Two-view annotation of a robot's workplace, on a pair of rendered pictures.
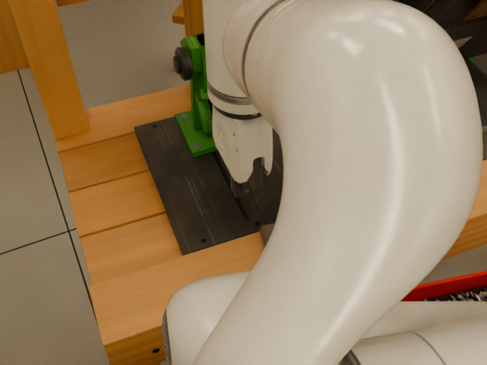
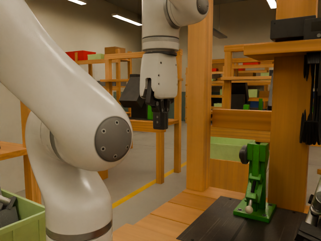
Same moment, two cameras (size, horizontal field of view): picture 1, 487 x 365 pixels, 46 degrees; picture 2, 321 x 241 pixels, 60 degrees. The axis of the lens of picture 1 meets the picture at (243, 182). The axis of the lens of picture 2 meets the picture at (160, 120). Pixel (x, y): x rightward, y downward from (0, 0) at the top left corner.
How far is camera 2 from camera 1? 74 cm
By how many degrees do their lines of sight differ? 61
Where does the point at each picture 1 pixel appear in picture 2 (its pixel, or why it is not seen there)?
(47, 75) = (191, 150)
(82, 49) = not seen: hidden behind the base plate
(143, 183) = (198, 213)
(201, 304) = not seen: hidden behind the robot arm
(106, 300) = (123, 230)
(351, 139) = not seen: outside the picture
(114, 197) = (181, 211)
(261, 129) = (151, 59)
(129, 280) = (141, 231)
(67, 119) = (194, 179)
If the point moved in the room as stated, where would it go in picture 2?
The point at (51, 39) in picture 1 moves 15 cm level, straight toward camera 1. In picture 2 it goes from (198, 133) to (184, 137)
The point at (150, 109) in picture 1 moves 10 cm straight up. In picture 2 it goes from (238, 197) to (239, 176)
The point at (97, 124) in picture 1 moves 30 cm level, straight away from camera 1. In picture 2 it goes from (208, 191) to (230, 175)
